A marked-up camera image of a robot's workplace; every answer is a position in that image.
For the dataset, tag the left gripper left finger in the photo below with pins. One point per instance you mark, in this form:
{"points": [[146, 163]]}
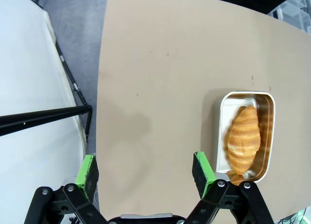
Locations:
{"points": [[80, 199]]}

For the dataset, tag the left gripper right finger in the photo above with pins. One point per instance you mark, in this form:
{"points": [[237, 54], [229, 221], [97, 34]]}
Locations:
{"points": [[209, 199]]}

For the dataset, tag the golden croissant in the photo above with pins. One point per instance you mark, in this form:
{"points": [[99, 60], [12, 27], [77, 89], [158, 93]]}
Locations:
{"points": [[244, 139]]}

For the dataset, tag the rectangular steel container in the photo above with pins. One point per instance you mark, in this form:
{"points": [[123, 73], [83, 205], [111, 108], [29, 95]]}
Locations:
{"points": [[224, 117]]}

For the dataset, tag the black tripod legs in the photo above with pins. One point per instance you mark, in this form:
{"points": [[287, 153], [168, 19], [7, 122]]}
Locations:
{"points": [[36, 117]]}

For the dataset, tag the white side table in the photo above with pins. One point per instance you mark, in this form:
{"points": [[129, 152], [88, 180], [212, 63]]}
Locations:
{"points": [[24, 63]]}

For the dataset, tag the person's black shirt torso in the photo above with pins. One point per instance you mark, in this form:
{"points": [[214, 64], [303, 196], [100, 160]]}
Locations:
{"points": [[255, 0]]}

